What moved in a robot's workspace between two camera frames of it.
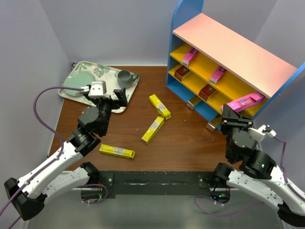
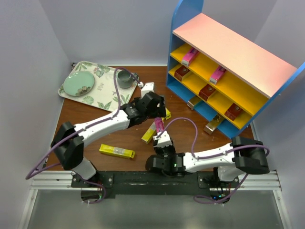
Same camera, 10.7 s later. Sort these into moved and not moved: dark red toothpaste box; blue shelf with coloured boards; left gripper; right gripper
Moved: right gripper; left gripper
Not moved: blue shelf with coloured boards; dark red toothpaste box
